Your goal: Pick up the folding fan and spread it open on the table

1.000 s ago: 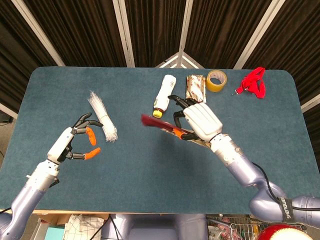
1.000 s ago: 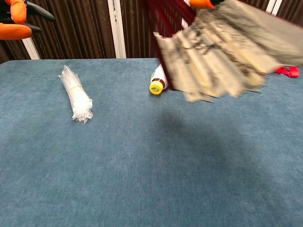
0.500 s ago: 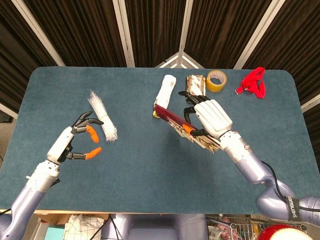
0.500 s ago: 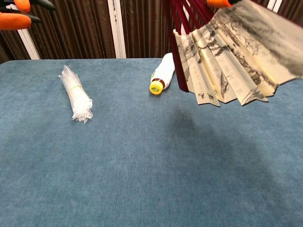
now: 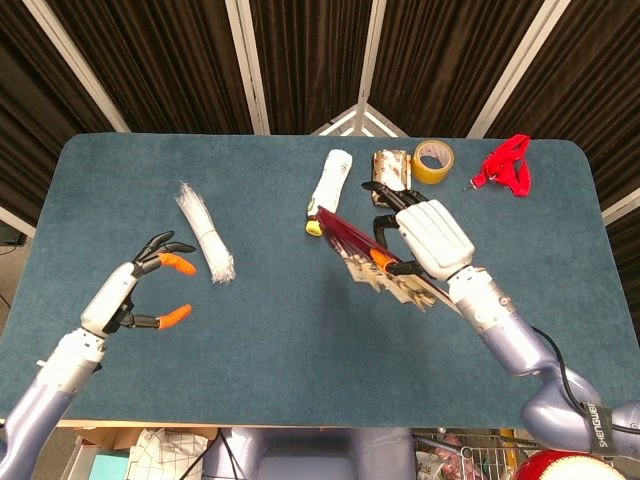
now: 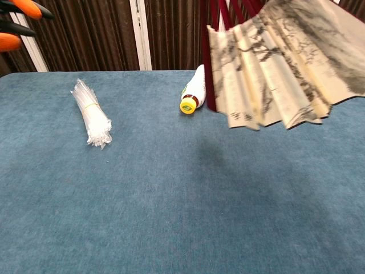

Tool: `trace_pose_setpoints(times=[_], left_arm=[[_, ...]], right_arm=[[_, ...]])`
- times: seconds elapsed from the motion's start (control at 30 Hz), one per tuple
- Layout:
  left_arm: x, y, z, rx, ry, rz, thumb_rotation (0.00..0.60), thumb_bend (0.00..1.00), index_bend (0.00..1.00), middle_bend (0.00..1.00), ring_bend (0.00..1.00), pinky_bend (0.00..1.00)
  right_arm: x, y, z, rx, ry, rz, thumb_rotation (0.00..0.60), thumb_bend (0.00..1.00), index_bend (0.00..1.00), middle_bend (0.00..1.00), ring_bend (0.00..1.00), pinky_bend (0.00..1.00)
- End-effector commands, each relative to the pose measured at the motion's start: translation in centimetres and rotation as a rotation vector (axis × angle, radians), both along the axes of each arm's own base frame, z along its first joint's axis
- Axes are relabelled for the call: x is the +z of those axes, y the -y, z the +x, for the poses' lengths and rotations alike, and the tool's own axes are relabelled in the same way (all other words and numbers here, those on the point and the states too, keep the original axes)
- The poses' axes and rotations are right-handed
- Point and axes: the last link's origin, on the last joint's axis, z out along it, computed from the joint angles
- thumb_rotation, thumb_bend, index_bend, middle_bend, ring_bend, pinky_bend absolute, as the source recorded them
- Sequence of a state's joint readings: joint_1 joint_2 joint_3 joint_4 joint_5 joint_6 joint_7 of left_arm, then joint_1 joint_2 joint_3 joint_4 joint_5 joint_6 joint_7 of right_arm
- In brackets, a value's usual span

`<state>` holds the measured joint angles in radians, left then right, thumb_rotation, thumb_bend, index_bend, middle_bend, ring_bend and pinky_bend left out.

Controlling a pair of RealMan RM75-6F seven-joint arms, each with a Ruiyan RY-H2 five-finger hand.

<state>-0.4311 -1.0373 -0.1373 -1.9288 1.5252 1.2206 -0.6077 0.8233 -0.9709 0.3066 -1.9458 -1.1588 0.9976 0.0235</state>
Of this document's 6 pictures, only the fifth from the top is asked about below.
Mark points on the red ribbed paper folding fan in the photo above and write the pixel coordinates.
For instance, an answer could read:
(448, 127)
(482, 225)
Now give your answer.
(345, 227)

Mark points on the red and white ball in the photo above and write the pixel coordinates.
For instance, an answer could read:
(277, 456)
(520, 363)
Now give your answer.
(555, 467)

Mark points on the white labelled bottle yellow cap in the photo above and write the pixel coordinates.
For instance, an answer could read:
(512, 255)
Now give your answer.
(330, 185)

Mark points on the blue felt table cover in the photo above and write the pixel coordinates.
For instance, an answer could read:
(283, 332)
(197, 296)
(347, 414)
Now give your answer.
(275, 360)

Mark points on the teal box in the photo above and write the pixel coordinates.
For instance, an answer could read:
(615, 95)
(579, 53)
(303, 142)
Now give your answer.
(110, 467)

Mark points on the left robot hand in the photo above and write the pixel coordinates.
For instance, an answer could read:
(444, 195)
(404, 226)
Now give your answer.
(107, 300)

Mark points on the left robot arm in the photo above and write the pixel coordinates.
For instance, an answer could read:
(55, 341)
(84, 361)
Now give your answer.
(65, 365)

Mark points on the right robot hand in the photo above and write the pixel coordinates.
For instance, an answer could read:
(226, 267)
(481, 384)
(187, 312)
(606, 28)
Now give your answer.
(435, 235)

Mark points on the white checkered cloth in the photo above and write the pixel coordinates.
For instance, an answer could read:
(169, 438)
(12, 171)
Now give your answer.
(165, 455)

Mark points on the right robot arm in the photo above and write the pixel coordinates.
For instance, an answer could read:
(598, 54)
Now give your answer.
(505, 325)

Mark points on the yellow packing tape roll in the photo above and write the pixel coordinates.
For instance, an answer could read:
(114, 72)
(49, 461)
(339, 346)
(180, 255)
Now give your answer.
(430, 176)

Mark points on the foil snack packet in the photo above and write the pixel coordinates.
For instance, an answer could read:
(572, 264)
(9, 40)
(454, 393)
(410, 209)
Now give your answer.
(391, 170)

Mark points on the white screen frame post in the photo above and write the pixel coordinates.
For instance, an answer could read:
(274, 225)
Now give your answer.
(520, 65)
(247, 65)
(622, 207)
(15, 222)
(371, 50)
(76, 65)

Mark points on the cardboard box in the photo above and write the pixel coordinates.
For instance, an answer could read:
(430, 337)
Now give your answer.
(115, 437)

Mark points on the grey purple robot torso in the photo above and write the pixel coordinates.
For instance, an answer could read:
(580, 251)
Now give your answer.
(310, 455)

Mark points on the dark brown pleated curtain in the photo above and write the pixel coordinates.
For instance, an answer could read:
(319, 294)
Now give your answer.
(310, 60)

